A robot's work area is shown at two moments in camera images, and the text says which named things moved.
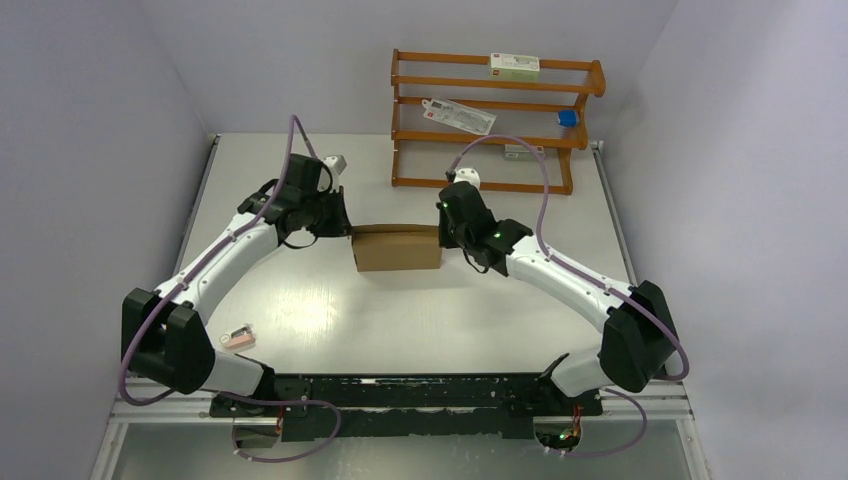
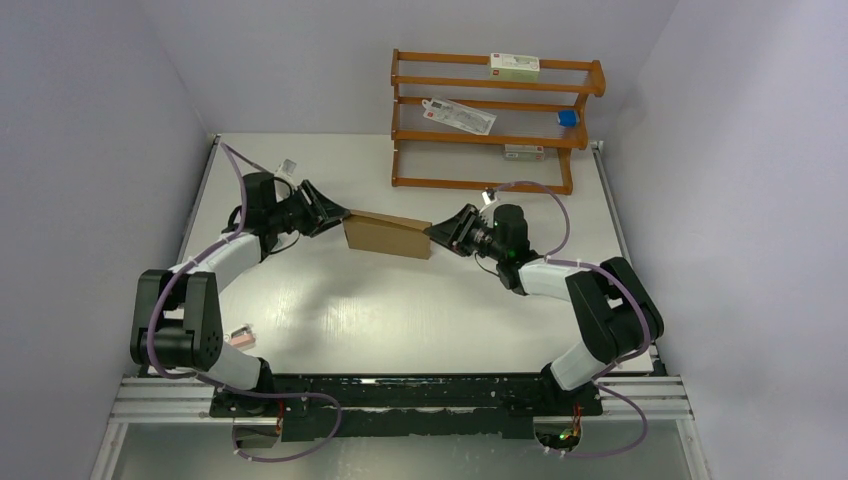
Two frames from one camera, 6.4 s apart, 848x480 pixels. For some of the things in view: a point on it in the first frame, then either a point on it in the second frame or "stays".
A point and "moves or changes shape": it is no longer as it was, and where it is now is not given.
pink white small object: (240, 338) stays
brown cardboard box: (390, 247) moves or changes shape
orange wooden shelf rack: (489, 121) stays
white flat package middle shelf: (465, 118) stays
